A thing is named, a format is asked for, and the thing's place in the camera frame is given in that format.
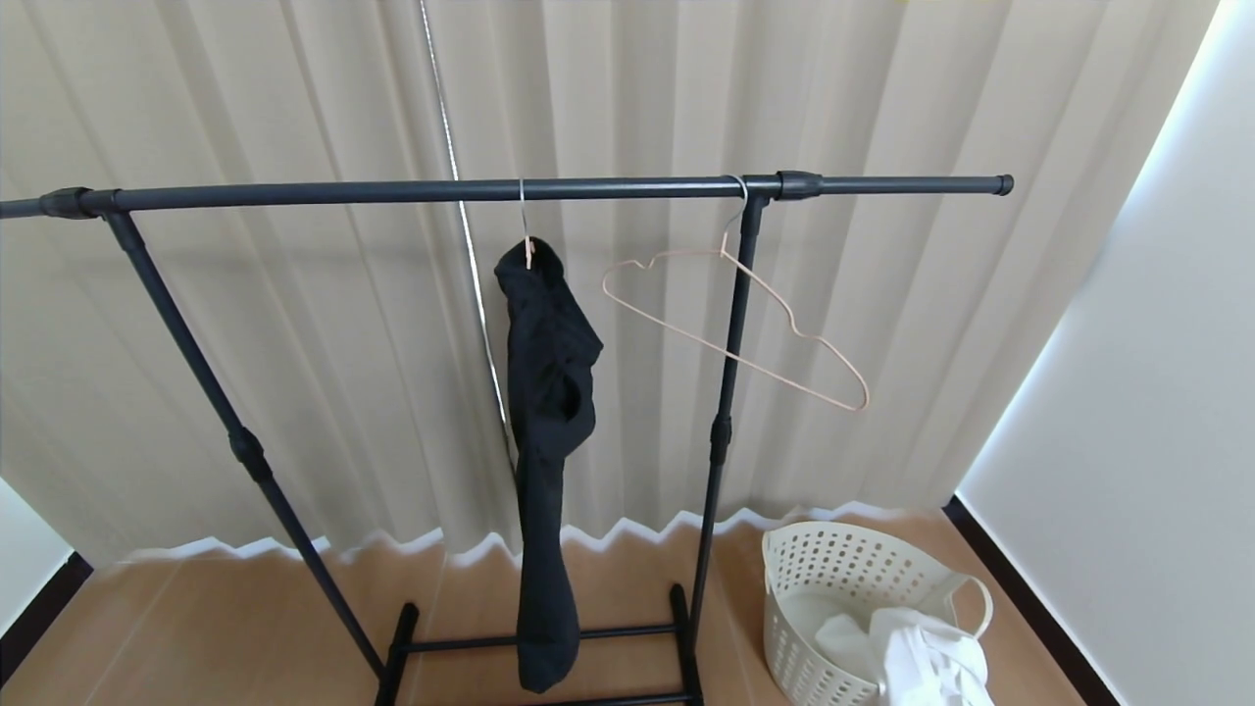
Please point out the black shorts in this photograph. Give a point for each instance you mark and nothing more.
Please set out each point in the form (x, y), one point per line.
(544, 392)

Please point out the black clothes rack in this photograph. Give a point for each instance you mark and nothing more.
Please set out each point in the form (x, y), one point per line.
(294, 193)

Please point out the white printed t-shirt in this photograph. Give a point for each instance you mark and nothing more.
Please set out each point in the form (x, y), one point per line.
(922, 657)

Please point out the beige curtain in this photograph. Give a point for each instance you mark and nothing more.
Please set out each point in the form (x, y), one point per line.
(882, 98)

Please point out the pink clothes hanger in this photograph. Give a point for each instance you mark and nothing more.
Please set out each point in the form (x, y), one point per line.
(725, 245)
(529, 253)

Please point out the white laundry basket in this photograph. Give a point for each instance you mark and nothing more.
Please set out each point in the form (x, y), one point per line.
(843, 569)

